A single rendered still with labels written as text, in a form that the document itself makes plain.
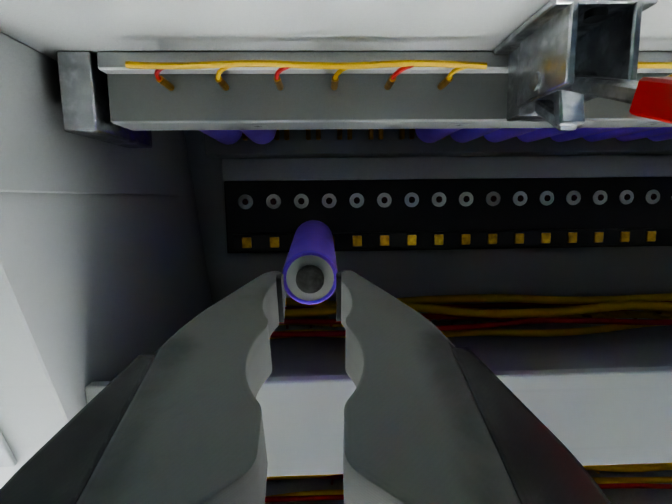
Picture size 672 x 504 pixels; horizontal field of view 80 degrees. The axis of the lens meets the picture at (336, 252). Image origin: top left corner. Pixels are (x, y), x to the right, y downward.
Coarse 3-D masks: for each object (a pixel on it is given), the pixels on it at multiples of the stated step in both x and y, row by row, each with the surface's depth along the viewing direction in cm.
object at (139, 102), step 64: (128, 64) 13; (192, 64) 13; (256, 64) 14; (320, 64) 14; (384, 64) 14; (448, 64) 14; (640, 64) 14; (128, 128) 16; (192, 128) 17; (256, 128) 17; (320, 128) 17; (384, 128) 17; (448, 128) 17
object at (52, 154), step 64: (0, 0) 11; (64, 0) 11; (128, 0) 11; (192, 0) 11; (256, 0) 11; (320, 0) 11; (384, 0) 11; (448, 0) 11; (512, 0) 11; (0, 64) 13; (64, 64) 14; (0, 128) 13; (64, 128) 15; (64, 192) 16; (128, 192) 21
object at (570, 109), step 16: (576, 80) 11; (592, 80) 11; (608, 80) 10; (624, 80) 10; (640, 80) 9; (656, 80) 9; (560, 96) 12; (576, 96) 12; (608, 96) 10; (624, 96) 10; (640, 96) 9; (656, 96) 9; (560, 112) 12; (576, 112) 12; (640, 112) 9; (656, 112) 9
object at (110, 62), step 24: (120, 72) 15; (144, 72) 15; (168, 72) 15; (192, 72) 15; (216, 72) 15; (240, 72) 15; (264, 72) 15; (288, 72) 15; (312, 72) 15; (360, 72) 15; (384, 72) 15; (408, 72) 15; (432, 72) 15; (456, 72) 15; (480, 72) 15; (504, 72) 15; (648, 72) 16
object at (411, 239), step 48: (240, 192) 30; (288, 192) 30; (336, 192) 30; (384, 192) 30; (432, 192) 30; (480, 192) 30; (528, 192) 30; (240, 240) 30; (288, 240) 30; (336, 240) 30; (384, 240) 30; (432, 240) 30; (480, 240) 31; (528, 240) 31; (576, 240) 31; (624, 240) 31
